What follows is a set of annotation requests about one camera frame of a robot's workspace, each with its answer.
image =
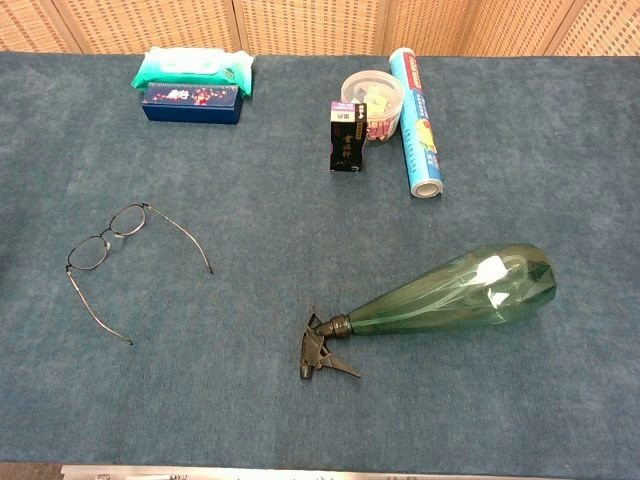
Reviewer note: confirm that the thin metal frame eyeglasses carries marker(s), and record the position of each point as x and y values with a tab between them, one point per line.
127	220

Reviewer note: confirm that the blue table cloth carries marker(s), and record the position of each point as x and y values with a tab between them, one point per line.
250	250

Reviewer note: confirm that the black box with gold print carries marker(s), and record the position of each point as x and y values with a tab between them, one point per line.
347	145

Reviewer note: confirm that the green transparent spray bottle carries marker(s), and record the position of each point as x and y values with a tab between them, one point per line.
450	300

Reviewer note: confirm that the blue printed film roll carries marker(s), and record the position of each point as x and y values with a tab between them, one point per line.
420	130

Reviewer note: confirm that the clear plastic tub with lid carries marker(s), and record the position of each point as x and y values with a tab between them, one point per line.
386	97

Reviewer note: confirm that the dark blue rectangular box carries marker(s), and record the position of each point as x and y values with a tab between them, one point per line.
190	109

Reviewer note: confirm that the woven wicker folding screen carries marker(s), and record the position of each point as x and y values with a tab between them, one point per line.
310	25

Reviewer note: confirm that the green white wet wipes pack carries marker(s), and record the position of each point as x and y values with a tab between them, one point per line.
190	65

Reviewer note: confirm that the silver metal rail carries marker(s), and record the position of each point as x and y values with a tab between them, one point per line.
250	472

